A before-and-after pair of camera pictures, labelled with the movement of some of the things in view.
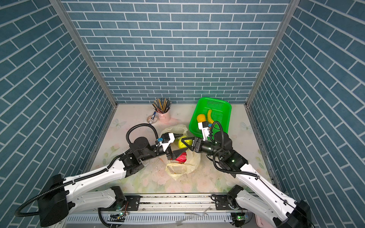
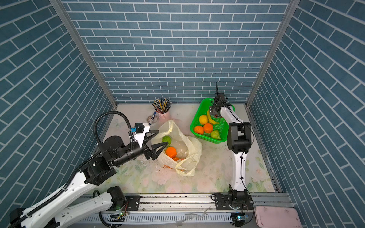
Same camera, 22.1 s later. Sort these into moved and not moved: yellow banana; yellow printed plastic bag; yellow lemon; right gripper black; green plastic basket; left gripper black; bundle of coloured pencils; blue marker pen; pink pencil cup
Moved: yellow printed plastic bag; left gripper black; right gripper black
Not moved: green plastic basket; yellow lemon; yellow banana; pink pencil cup; blue marker pen; bundle of coloured pencils
